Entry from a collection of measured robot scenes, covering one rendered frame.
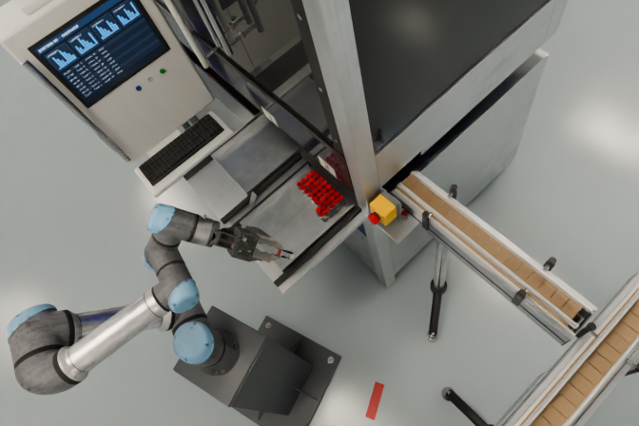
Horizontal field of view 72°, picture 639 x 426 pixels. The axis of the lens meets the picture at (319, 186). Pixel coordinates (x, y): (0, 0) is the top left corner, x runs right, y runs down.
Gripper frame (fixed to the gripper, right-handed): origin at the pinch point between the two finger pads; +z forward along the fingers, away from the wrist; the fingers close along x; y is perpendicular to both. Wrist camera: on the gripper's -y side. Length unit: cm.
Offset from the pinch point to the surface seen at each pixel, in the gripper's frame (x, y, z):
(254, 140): 31, -65, -3
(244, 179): 15, -55, -3
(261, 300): -46, -111, 41
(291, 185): 18.7, -42.9, 12.0
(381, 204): 23.1, -5.0, 30.0
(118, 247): -56, -181, -35
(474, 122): 65, -18, 64
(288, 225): 4.7, -33.8, 13.2
